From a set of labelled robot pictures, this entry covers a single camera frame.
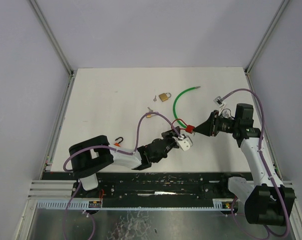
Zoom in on red cable lock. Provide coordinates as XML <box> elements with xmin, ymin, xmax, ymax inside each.
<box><xmin>172</xmin><ymin>118</ymin><xmax>195</xmax><ymax>133</ymax></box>

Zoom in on large brass padlock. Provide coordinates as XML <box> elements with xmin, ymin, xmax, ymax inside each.
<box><xmin>158</xmin><ymin>92</ymin><xmax>172</xmax><ymax>102</ymax></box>

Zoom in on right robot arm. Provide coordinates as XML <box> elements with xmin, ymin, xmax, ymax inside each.
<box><xmin>194</xmin><ymin>103</ymin><xmax>295</xmax><ymax>226</ymax></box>

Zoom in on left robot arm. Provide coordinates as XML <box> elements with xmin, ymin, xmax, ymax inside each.
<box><xmin>69</xmin><ymin>128</ymin><xmax>180</xmax><ymax>191</ymax></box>

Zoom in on orange black padlock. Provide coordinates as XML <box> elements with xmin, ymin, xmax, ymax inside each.
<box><xmin>114</xmin><ymin>137</ymin><xmax>124</xmax><ymax>147</ymax></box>

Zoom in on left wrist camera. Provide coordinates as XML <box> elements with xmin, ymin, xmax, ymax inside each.
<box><xmin>173</xmin><ymin>134</ymin><xmax>193</xmax><ymax>152</ymax></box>

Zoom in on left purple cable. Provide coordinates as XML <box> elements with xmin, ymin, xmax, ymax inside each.
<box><xmin>62</xmin><ymin>111</ymin><xmax>185</xmax><ymax>240</ymax></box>

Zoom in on purple cable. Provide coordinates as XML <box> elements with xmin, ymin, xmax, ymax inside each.
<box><xmin>62</xmin><ymin>111</ymin><xmax>185</xmax><ymax>240</ymax></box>
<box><xmin>222</xmin><ymin>88</ymin><xmax>291</xmax><ymax>238</ymax></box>

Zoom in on green cable lock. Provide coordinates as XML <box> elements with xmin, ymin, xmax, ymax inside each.
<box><xmin>172</xmin><ymin>86</ymin><xmax>201</xmax><ymax>129</ymax></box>

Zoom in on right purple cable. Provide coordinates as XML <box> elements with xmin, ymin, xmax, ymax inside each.
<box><xmin>222</xmin><ymin>88</ymin><xmax>291</xmax><ymax>238</ymax></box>

